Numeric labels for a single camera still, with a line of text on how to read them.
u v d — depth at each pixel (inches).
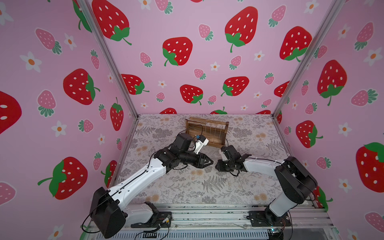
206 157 25.8
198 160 24.6
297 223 28.7
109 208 15.1
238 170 26.8
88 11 27.1
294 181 18.3
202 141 26.1
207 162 27.7
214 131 43.6
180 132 23.0
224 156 30.2
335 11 27.4
